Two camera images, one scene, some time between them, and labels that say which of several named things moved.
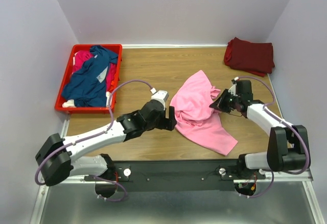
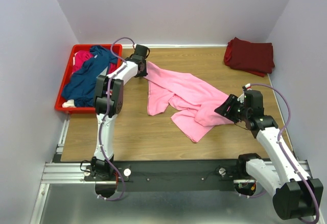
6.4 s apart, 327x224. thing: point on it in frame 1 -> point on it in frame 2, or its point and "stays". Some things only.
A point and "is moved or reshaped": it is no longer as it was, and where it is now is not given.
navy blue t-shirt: (87, 86) stays
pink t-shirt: (195, 120) is moved or reshaped
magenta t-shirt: (81, 57) stays
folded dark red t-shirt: (254, 58) stays
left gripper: (168, 124) -> (144, 72)
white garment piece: (69, 103) stays
